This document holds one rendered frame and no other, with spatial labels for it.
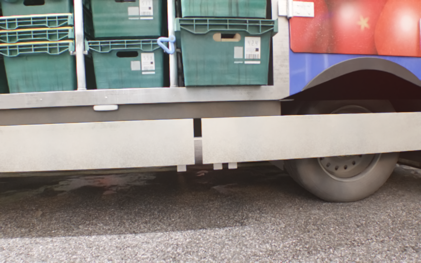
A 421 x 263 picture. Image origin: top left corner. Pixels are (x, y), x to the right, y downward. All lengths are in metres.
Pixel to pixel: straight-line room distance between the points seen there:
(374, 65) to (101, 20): 1.37
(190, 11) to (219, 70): 0.25
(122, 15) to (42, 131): 0.66
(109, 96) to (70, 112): 0.19
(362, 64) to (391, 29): 0.25
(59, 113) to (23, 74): 0.36
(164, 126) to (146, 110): 0.11
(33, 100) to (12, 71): 0.31
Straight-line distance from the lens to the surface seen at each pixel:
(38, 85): 1.35
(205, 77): 0.86
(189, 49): 0.87
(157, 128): 0.95
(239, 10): 0.96
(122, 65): 1.18
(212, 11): 0.94
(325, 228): 1.15
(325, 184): 1.34
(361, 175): 1.50
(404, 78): 1.44
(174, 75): 1.09
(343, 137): 1.21
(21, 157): 1.21
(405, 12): 1.52
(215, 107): 0.96
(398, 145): 1.44
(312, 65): 1.12
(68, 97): 1.07
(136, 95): 0.97
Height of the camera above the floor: 0.53
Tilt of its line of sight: 5 degrees down
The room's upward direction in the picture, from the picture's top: 2 degrees counter-clockwise
